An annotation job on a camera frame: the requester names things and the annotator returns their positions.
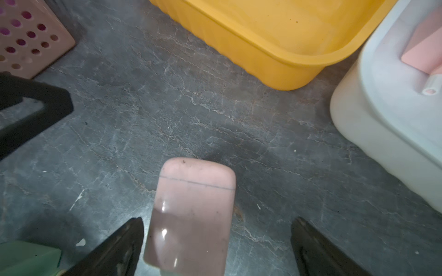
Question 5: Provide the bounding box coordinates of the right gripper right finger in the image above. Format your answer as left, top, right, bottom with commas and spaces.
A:
291, 217, 370, 276

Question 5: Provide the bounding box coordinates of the pink sharpener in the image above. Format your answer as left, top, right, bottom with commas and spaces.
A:
401, 7, 442, 95
143, 158, 236, 276

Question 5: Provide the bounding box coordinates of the pink plastic basket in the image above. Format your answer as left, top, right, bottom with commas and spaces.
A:
1, 0, 76, 79

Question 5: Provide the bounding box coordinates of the yellow plastic tray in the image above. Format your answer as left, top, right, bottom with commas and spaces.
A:
154, 1, 395, 91

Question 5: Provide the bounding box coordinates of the green sharpener bottom left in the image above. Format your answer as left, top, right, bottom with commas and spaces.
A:
1, 240, 62, 276

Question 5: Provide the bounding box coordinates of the white plastic tray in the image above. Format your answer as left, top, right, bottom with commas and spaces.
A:
330, 1, 442, 210

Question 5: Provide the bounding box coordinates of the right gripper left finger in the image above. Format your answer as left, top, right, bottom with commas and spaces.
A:
64, 217, 145, 276

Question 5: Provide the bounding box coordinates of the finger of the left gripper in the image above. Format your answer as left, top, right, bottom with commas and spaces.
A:
1, 72, 74, 160

